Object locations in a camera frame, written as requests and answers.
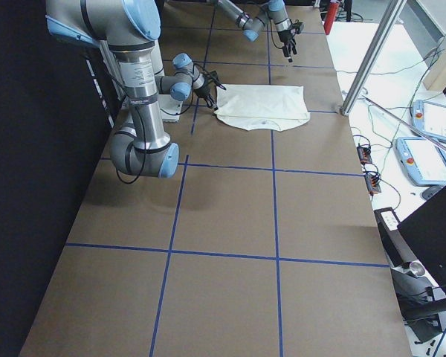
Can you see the far orange connector block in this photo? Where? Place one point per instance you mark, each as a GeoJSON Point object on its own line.
{"type": "Point", "coordinates": [364, 153]}

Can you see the near orange connector block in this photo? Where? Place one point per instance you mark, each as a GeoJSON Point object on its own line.
{"type": "Point", "coordinates": [372, 180]}

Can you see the red fire extinguisher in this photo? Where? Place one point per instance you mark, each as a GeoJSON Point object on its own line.
{"type": "Point", "coordinates": [330, 17]}

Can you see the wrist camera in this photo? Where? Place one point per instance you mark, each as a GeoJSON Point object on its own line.
{"type": "Point", "coordinates": [296, 28]}
{"type": "Point", "coordinates": [212, 77]}

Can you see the far blue teach pendant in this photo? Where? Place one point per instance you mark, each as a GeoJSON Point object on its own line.
{"type": "Point", "coordinates": [429, 118]}

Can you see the black box with label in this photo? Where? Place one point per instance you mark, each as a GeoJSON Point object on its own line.
{"type": "Point", "coordinates": [397, 250]}

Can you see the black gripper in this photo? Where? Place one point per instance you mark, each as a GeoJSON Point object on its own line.
{"type": "Point", "coordinates": [204, 93]}
{"type": "Point", "coordinates": [285, 37]}

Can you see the blue teach pendant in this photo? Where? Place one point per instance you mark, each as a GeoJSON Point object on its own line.
{"type": "Point", "coordinates": [422, 161]}
{"type": "Point", "coordinates": [429, 118]}

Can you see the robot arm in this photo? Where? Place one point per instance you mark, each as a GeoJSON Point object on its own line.
{"type": "Point", "coordinates": [270, 13]}
{"type": "Point", "coordinates": [140, 147]}

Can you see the near blue teach pendant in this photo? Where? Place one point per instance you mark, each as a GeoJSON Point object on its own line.
{"type": "Point", "coordinates": [422, 161]}

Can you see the black monitor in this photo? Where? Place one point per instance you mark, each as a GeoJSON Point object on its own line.
{"type": "Point", "coordinates": [424, 230]}

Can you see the cream long-sleeve cat shirt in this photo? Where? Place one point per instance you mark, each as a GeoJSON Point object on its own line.
{"type": "Point", "coordinates": [251, 107]}

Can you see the orange connector block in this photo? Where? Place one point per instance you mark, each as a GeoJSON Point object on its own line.
{"type": "Point", "coordinates": [372, 180]}
{"type": "Point", "coordinates": [364, 153]}

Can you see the grey aluminium post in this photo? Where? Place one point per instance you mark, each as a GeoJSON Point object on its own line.
{"type": "Point", "coordinates": [385, 26]}

